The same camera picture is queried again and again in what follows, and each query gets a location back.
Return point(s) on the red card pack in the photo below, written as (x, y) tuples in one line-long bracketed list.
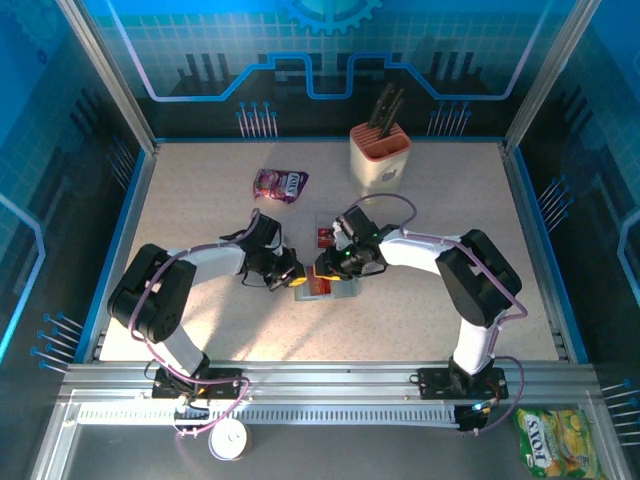
[(324, 221), (325, 235), (315, 286)]

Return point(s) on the pale green card holder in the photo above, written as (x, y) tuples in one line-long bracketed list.
[(345, 291)]

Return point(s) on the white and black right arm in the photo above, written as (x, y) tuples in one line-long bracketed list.
[(480, 280)]

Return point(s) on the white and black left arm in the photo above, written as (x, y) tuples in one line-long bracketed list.
[(150, 295)]

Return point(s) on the purple berry candy bag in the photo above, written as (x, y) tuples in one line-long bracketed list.
[(280, 185)]

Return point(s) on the beige knife block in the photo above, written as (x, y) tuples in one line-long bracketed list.
[(375, 175)]

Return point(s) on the white round lid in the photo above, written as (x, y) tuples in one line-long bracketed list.
[(229, 439)]

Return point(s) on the green lemon candy bag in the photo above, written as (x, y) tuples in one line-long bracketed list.
[(557, 442)]

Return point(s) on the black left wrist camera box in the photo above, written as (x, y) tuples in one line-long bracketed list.
[(266, 231)]

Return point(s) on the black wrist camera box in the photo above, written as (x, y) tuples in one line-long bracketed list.
[(266, 231), (355, 222)]

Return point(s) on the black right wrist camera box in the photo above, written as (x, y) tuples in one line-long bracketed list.
[(355, 222)]

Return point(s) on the aluminium frame rail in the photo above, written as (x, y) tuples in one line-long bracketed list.
[(325, 380)]

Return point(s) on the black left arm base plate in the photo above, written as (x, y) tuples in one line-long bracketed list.
[(225, 382)]

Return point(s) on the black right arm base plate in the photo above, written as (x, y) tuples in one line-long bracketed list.
[(435, 385)]

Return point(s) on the aluminium frame post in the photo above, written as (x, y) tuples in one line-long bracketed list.
[(107, 75), (550, 70)]

